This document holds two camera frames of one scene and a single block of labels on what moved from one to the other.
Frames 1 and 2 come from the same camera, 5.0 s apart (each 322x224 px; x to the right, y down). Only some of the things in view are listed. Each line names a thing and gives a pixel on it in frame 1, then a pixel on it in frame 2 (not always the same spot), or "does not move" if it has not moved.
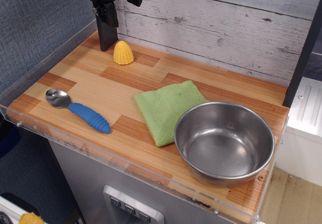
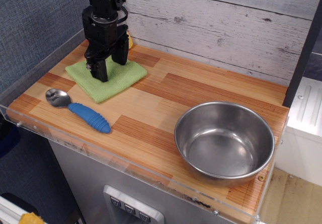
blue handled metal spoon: [60, 98] does not move
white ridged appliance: [300, 153] does not move
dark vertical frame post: [300, 68] does not move
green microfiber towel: [162, 108] -> [119, 77]
